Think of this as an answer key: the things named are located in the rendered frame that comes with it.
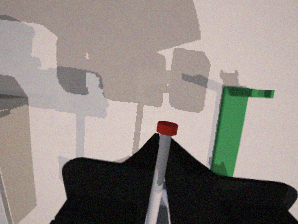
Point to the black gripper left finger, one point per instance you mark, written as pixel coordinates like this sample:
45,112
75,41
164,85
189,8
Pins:
130,181

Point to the grey pin with red cap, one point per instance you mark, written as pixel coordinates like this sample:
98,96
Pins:
166,130

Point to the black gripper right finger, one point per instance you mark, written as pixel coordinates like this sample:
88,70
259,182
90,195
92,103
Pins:
194,190

